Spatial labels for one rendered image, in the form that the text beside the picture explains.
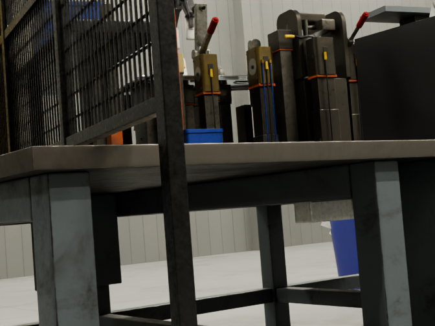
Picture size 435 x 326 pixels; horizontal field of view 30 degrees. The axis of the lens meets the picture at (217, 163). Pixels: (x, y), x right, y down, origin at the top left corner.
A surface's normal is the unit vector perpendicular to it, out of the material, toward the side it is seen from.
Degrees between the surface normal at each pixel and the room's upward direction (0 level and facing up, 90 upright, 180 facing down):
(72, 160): 90
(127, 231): 90
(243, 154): 90
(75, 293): 90
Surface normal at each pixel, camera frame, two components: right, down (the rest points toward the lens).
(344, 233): -0.68, 0.10
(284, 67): 0.42, -0.08
